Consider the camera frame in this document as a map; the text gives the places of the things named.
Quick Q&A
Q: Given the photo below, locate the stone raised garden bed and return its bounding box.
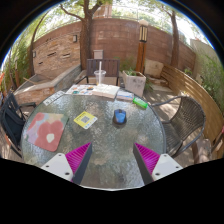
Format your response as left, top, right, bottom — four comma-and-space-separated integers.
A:
14, 64, 83, 106

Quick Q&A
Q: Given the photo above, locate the brown wicker chair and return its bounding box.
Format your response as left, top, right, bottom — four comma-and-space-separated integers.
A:
151, 95, 207, 159

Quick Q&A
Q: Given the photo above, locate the forked tree trunk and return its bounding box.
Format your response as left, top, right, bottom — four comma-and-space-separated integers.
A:
59, 0, 114, 71

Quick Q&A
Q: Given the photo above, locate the blue computer mouse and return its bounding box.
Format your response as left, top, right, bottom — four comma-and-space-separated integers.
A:
112, 108, 128, 128

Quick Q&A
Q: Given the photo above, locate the green tube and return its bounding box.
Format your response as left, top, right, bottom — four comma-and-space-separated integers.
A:
132, 97, 149, 110

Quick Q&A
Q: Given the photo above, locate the white number plate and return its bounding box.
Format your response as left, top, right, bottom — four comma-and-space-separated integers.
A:
43, 90, 66, 107

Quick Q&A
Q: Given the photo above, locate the pink floral mouse pad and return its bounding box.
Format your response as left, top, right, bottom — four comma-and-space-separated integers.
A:
25, 112, 69, 153

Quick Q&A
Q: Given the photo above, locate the wooden garden lamp post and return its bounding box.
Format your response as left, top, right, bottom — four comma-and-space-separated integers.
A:
135, 19, 149, 75

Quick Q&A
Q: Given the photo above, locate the black folding chair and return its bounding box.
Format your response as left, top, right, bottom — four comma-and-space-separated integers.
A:
0, 91, 37, 158

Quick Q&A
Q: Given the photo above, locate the beige stone block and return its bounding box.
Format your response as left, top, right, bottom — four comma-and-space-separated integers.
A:
144, 59, 165, 79

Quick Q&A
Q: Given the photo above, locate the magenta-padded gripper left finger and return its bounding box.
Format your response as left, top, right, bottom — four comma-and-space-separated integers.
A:
40, 142, 93, 186

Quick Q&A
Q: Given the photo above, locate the small closed book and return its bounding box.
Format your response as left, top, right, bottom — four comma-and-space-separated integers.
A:
115, 89, 135, 102

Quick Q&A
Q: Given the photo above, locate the leaning thin tree trunk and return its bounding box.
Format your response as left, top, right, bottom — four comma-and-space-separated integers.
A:
27, 13, 51, 78

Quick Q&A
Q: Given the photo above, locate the grey wall utility box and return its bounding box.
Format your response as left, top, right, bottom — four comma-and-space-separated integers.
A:
93, 49, 104, 60

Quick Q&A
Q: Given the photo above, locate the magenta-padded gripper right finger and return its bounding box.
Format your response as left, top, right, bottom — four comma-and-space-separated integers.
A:
132, 142, 184, 186

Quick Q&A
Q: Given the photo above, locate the slim straight tree trunk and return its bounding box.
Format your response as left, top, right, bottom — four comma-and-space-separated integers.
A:
166, 9, 181, 69

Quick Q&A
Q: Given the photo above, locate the clear plastic cup with straw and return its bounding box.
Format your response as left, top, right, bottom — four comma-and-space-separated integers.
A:
93, 60, 107, 86

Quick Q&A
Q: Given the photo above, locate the yellow square code card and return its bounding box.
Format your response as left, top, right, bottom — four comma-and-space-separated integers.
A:
73, 110, 99, 130

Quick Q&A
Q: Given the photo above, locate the white square planter box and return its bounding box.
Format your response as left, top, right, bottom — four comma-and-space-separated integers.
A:
122, 68, 147, 98

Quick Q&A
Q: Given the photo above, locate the curved wooden slat fence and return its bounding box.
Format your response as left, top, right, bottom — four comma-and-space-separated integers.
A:
160, 64, 224, 160

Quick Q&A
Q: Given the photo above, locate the dark wooden slatted chair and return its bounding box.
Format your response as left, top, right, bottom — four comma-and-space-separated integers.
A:
74, 58, 121, 87

